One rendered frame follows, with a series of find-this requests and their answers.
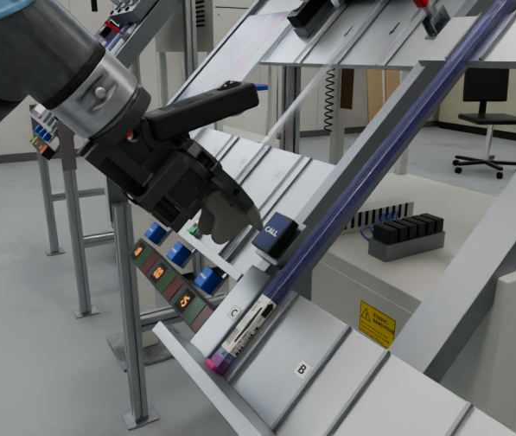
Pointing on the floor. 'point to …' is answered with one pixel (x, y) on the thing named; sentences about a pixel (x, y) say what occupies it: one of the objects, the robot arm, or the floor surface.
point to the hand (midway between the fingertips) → (258, 218)
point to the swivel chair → (474, 78)
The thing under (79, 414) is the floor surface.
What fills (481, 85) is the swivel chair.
